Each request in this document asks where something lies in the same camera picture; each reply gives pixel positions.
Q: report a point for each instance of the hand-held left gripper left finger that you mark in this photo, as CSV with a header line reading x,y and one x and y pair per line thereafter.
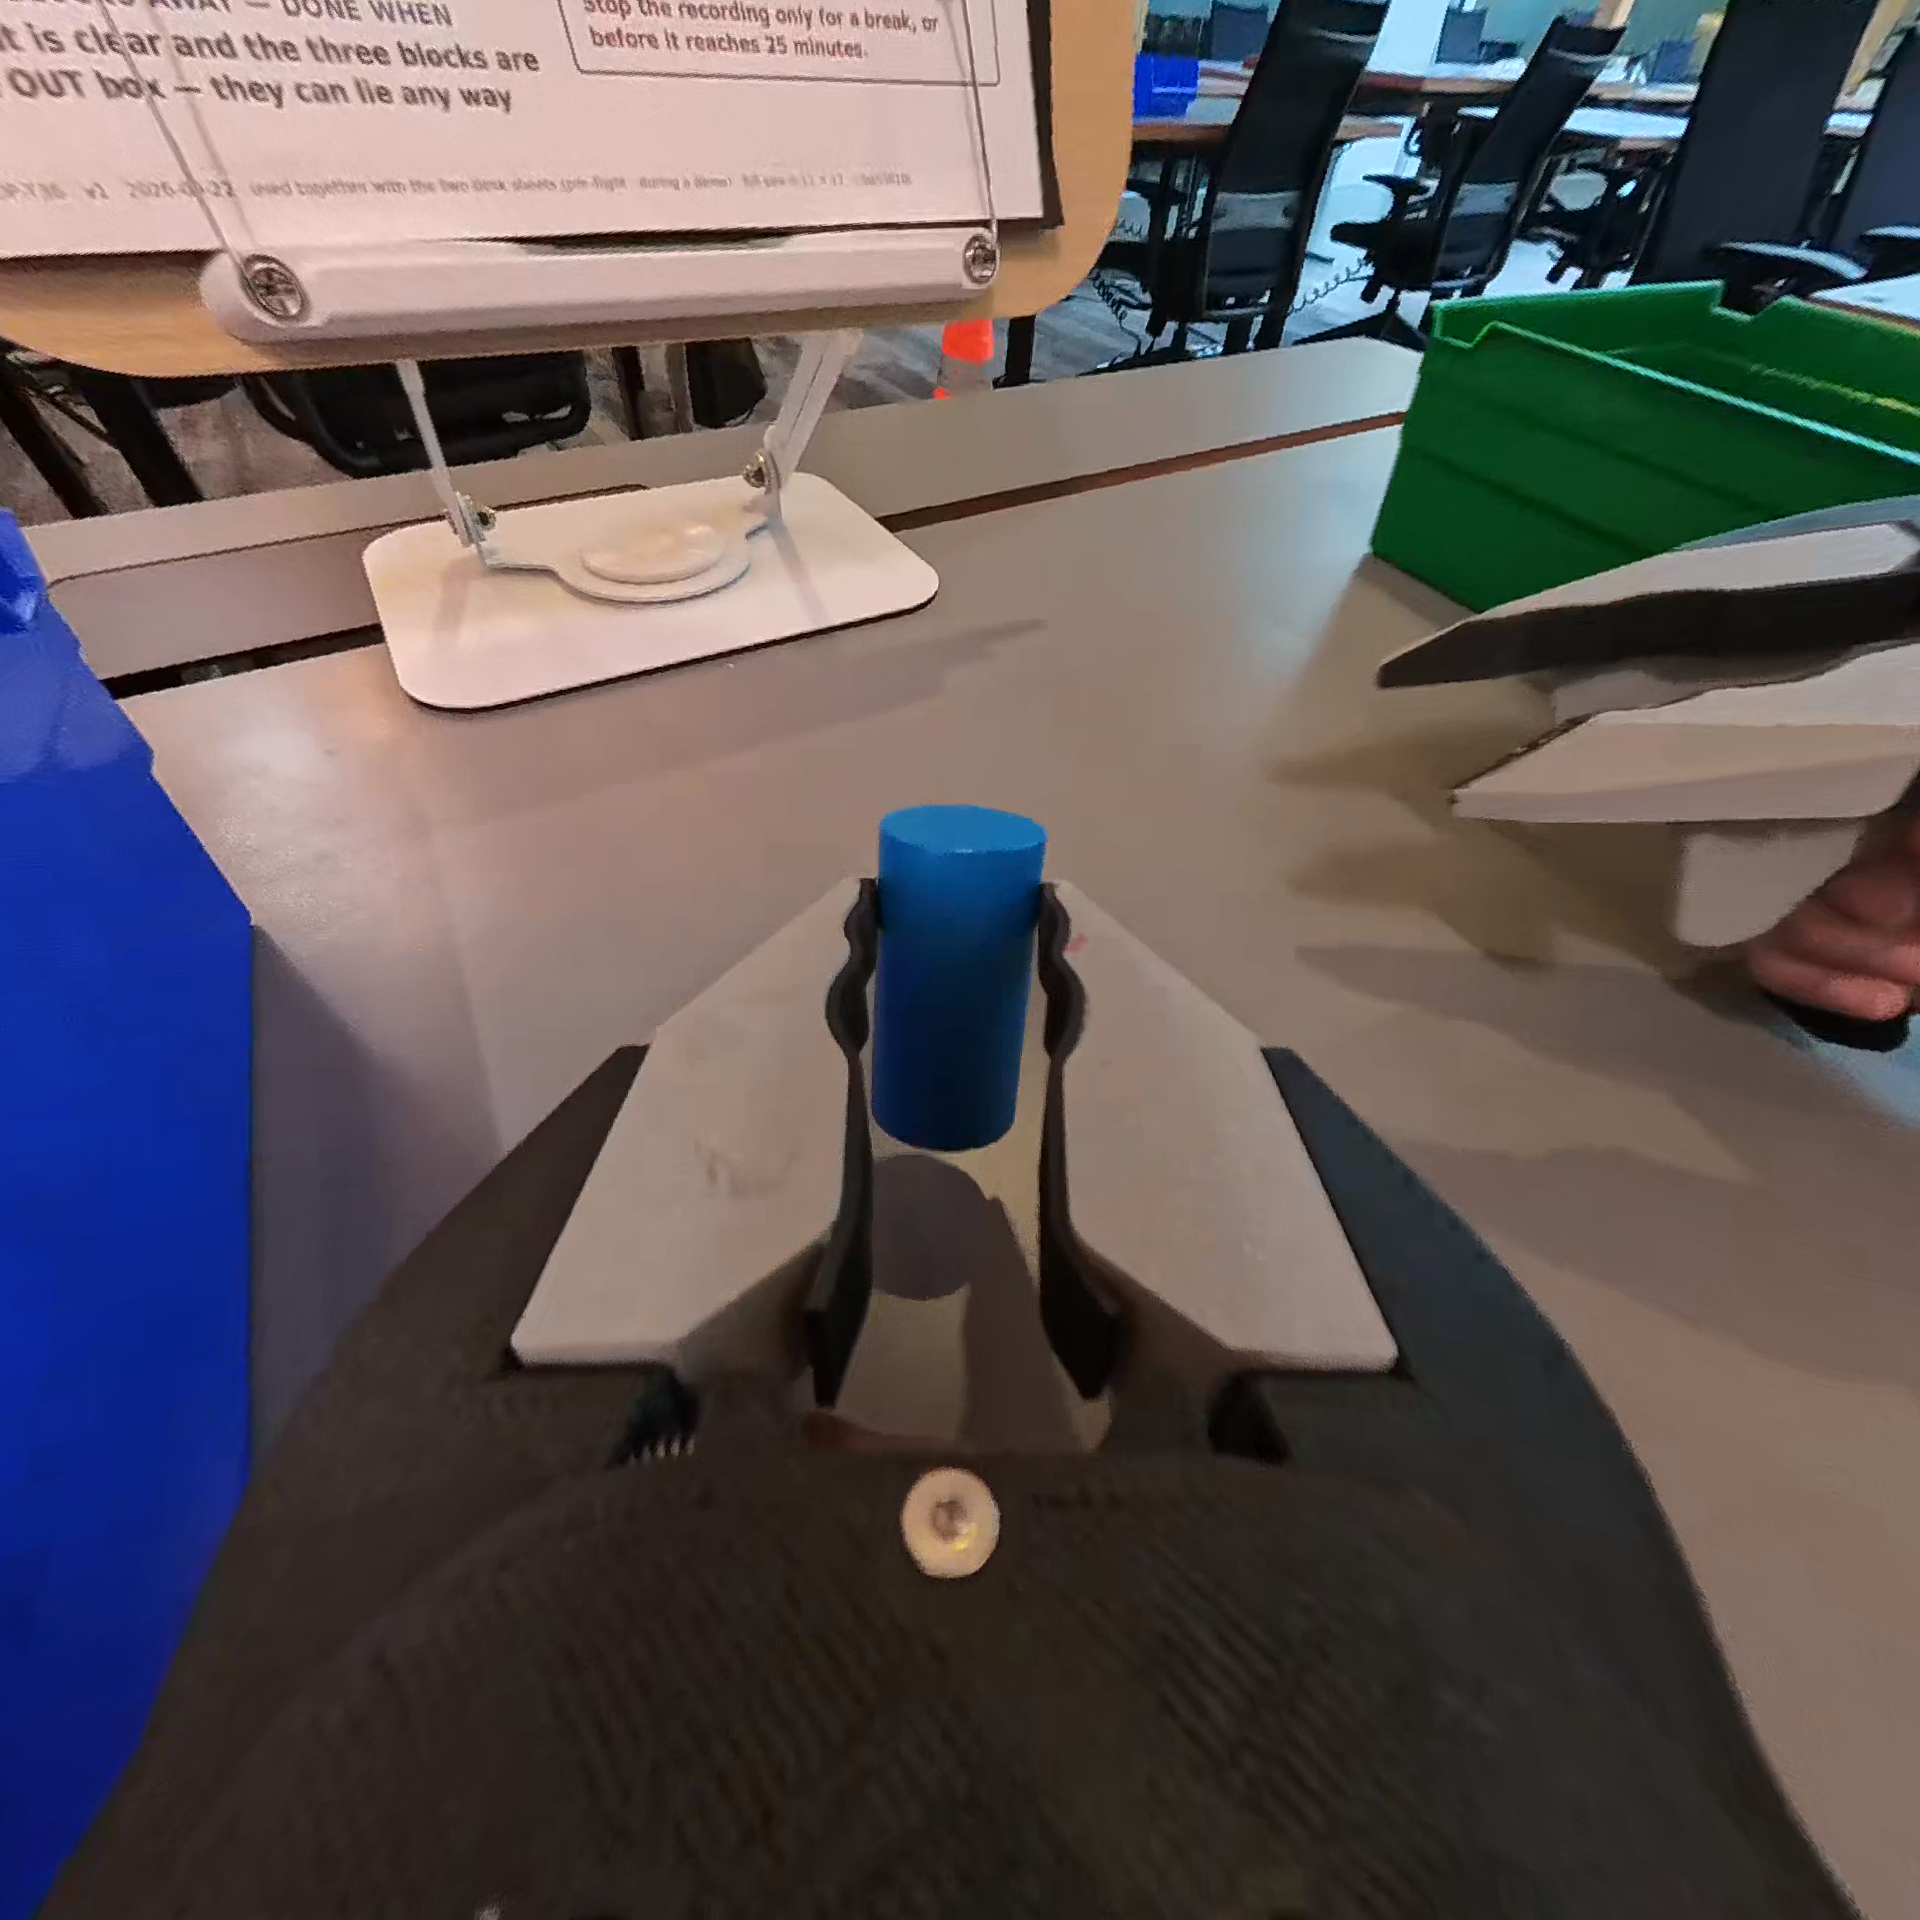
x,y
674,1201

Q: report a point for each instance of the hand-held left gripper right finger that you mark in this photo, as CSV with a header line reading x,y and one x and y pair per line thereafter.
x,y
1215,1201

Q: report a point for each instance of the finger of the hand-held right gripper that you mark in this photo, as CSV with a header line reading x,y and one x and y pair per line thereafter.
x,y
1725,763
1725,586

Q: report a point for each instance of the green plastic bin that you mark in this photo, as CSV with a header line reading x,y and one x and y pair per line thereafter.
x,y
1576,451

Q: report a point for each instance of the blue wooden cylinder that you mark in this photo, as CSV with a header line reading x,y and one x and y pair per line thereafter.
x,y
961,974

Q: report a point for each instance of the blue plastic bin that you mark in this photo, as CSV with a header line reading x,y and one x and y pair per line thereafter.
x,y
106,1201

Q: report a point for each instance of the person's right hand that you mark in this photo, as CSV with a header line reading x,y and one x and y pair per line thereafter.
x,y
1862,944

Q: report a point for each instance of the black office chair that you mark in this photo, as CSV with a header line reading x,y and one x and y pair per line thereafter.
x,y
1276,164
436,411
1757,136
1485,180

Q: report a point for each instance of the small blue bins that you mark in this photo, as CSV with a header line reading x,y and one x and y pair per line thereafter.
x,y
1167,82

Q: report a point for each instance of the orange traffic cone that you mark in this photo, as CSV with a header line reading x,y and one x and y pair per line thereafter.
x,y
967,353

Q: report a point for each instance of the printed instruction sheet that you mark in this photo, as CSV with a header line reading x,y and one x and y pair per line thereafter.
x,y
524,118

